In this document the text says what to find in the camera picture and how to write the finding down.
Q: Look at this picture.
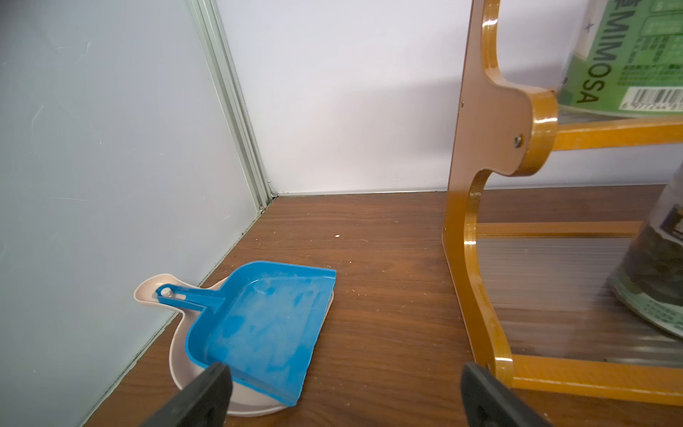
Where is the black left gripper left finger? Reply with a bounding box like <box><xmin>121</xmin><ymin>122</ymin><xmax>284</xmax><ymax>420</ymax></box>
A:
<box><xmin>142</xmin><ymin>362</ymin><xmax>233</xmax><ymax>427</ymax></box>

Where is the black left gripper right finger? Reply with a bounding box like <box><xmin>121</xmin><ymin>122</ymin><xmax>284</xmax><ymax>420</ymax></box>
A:
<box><xmin>461</xmin><ymin>363</ymin><xmax>551</xmax><ymax>427</ymax></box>

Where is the green mimosa seed jar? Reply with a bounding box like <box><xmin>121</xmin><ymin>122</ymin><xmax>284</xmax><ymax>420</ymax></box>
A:
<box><xmin>558</xmin><ymin>0</ymin><xmax>682</xmax><ymax>117</ymax></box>

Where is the orange wooden three-tier shelf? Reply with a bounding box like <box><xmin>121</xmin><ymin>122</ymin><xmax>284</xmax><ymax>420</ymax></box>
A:
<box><xmin>441</xmin><ymin>0</ymin><xmax>683</xmax><ymax>407</ymax></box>

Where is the white-lid jar bottom left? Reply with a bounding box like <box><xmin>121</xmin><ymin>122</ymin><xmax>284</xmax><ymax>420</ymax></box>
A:
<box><xmin>608</xmin><ymin>168</ymin><xmax>682</xmax><ymax>337</ymax></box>

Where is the blue plastic dustpan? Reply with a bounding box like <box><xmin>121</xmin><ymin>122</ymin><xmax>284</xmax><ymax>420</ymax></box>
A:
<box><xmin>155</xmin><ymin>260</ymin><xmax>338</xmax><ymax>407</ymax></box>

